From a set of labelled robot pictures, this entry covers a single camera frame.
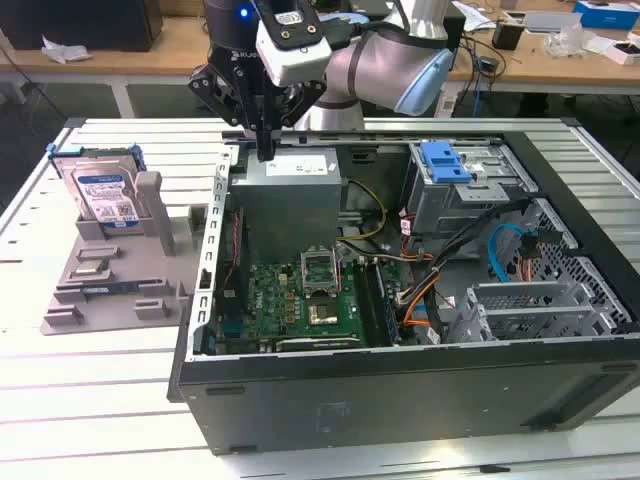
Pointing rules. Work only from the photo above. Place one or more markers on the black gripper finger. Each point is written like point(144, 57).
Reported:
point(305, 102)
point(212, 87)

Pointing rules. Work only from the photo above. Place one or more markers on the hard disk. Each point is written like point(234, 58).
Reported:
point(102, 190)

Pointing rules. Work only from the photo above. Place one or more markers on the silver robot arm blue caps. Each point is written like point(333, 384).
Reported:
point(380, 65)

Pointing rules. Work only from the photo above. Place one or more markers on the blue disk bay latch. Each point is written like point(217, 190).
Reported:
point(445, 162)

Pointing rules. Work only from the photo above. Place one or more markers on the metal disk bay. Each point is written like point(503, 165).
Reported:
point(450, 210)

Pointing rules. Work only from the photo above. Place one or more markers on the wooden desk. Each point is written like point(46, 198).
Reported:
point(165, 60)

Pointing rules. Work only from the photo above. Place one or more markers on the grey power supply unit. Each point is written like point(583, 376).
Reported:
point(285, 210)

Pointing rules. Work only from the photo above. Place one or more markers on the large black box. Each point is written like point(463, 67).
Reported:
point(75, 25)

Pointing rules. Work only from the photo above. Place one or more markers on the crumpled white paper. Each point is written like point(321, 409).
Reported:
point(65, 50)

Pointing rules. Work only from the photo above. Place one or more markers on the small black box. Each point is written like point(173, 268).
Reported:
point(460, 40)

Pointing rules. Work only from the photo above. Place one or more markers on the grey parts rack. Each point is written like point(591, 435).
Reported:
point(130, 265)

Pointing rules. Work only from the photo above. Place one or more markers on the green motherboard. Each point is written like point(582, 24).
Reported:
point(270, 300)

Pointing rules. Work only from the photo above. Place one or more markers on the black RAM slot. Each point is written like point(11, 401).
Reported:
point(387, 300)
point(365, 300)

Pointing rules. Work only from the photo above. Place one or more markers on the CPU socket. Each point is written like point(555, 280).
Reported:
point(322, 312)

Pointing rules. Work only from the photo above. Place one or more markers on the CPU chip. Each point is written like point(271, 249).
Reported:
point(90, 267)

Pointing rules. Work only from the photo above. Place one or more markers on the RAM stick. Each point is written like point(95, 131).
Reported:
point(112, 288)

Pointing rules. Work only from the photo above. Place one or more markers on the grey tray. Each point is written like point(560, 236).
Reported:
point(552, 21)

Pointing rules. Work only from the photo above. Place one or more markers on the clear plastic bag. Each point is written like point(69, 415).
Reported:
point(567, 40)

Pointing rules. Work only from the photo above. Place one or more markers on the black PC case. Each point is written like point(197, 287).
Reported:
point(350, 400)

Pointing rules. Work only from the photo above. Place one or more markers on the grey metal drive cage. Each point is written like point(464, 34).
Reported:
point(525, 310)

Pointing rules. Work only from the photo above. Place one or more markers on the white box black inlay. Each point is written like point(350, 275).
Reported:
point(607, 50)

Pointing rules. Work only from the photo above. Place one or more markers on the blue cardboard box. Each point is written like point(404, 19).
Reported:
point(607, 17)

